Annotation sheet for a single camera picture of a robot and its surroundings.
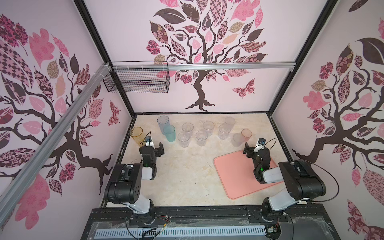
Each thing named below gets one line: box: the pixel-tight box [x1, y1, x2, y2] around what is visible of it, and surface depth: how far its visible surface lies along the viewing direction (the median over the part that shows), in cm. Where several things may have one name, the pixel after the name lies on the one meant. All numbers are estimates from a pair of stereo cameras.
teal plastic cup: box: [163, 125, 176, 143], surface depth 105 cm
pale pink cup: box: [232, 133, 243, 148], surface depth 101 cm
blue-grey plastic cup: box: [157, 115, 170, 135], surface depth 102 cm
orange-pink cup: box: [241, 128, 253, 143], surface depth 102 cm
